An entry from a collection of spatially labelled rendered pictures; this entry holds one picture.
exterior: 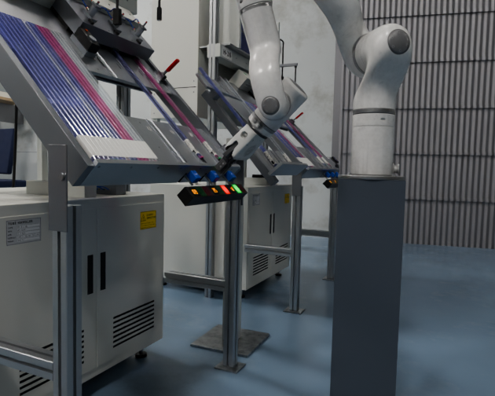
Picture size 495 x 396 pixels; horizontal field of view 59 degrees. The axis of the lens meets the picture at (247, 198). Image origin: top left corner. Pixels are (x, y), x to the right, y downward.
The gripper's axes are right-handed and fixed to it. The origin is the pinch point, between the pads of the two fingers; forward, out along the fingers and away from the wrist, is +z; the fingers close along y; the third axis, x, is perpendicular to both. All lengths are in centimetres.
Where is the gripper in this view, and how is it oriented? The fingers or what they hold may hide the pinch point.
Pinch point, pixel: (223, 166)
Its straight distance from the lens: 130.0
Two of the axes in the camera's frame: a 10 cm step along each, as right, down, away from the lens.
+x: -6.2, -7.5, 2.4
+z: -6.6, 6.6, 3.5
